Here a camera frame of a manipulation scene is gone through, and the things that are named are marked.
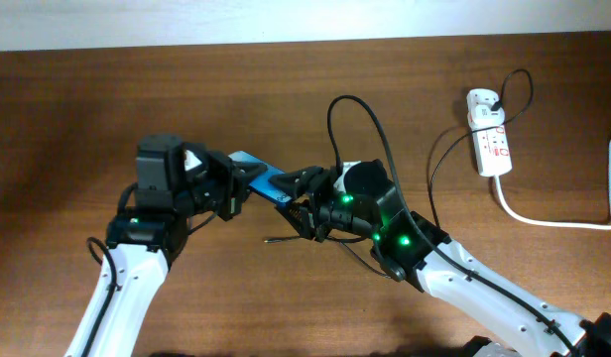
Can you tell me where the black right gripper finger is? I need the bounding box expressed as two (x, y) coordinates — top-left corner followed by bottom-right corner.
(269, 167), (324, 198)
(275, 201), (315, 240)

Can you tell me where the blue smartphone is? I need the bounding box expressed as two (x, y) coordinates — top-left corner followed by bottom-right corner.
(229, 151), (293, 206)

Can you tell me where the black charging cable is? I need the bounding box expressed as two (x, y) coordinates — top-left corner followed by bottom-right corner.
(263, 67), (535, 280)

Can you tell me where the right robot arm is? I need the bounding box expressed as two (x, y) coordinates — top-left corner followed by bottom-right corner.
(269, 160), (611, 356)

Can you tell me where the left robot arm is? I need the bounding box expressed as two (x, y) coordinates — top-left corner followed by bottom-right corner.
(66, 134), (267, 356)

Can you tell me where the white usb charger adapter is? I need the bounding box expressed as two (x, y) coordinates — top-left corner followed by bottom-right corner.
(468, 104), (505, 131)

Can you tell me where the white power strip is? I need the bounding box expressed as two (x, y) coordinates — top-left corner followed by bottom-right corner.
(466, 88), (512, 178)

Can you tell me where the white power strip cord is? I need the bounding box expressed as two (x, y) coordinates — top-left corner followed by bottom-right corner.
(492, 127), (611, 231)

